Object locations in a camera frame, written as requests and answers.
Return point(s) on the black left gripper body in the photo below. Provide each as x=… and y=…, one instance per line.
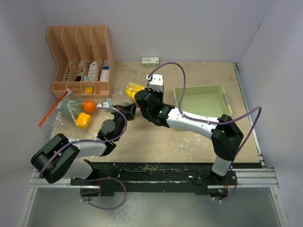
x=120, y=121

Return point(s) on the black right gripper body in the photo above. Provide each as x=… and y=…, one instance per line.
x=158, y=96

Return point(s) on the yellow banana bunch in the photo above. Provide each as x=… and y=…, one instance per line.
x=132, y=89

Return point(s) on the clear zip bag orange zipper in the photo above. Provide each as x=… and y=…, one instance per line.
x=54, y=123

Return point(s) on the green netted melon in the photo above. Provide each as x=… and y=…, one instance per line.
x=70, y=109

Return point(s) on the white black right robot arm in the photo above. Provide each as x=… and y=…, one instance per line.
x=226, y=138

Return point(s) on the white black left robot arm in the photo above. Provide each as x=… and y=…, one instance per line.
x=57, y=159

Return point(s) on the small white green box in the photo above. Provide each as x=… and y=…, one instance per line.
x=150, y=61

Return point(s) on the white blue bottle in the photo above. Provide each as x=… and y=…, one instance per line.
x=105, y=71

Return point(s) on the yellow block in organizer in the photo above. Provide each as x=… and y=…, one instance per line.
x=89, y=90

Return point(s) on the white ribbed item in organizer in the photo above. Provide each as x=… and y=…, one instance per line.
x=92, y=72

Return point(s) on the pale green perforated basket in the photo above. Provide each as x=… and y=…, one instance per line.
x=208, y=101

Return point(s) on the peach plastic desk organizer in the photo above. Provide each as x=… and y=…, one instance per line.
x=74, y=48

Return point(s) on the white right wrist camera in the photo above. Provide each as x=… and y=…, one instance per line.
x=155, y=82

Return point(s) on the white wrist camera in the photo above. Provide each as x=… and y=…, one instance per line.
x=155, y=82
x=107, y=103

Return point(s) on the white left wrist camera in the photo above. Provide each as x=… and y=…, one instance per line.
x=107, y=103

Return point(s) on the black front mounting rail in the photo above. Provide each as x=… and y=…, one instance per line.
x=198, y=178

